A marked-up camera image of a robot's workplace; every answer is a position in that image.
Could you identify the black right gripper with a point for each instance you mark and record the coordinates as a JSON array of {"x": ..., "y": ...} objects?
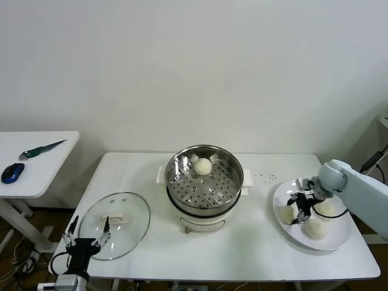
[{"x": 304, "y": 204}]

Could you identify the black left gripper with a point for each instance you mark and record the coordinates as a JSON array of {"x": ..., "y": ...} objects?
[{"x": 80, "y": 254}]

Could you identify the white steamed baozi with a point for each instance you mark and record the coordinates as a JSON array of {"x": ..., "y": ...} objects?
[
  {"x": 316, "y": 230},
  {"x": 286, "y": 214},
  {"x": 327, "y": 209},
  {"x": 202, "y": 166}
]

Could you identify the round glass pot lid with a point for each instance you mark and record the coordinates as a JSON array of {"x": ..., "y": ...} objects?
[{"x": 136, "y": 212}]

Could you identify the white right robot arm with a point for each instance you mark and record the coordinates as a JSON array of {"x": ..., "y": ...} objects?
[{"x": 363, "y": 188}]

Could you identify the perforated steel steamer basket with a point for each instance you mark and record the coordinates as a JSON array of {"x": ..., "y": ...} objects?
[{"x": 218, "y": 188}]

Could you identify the dark crumb specks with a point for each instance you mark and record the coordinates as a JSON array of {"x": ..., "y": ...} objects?
[{"x": 272, "y": 177}]

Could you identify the large white plate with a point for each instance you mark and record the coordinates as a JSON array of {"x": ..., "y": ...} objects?
[{"x": 333, "y": 239}]

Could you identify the small white side table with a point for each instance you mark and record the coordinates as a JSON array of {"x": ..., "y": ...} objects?
[{"x": 54, "y": 169}]

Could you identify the large white work table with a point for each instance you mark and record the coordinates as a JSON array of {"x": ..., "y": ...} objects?
[{"x": 242, "y": 257}]

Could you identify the blue computer mouse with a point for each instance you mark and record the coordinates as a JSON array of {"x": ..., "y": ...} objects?
[{"x": 12, "y": 172}]

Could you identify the white electric cooker pot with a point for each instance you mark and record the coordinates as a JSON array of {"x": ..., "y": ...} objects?
[{"x": 200, "y": 222}]

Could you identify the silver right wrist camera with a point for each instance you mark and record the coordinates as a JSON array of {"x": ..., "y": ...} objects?
[{"x": 303, "y": 183}]

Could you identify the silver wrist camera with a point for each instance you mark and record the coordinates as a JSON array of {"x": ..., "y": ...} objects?
[
  {"x": 303, "y": 183},
  {"x": 47, "y": 287}
]

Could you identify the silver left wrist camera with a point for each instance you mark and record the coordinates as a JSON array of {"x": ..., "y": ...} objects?
[{"x": 47, "y": 287}]

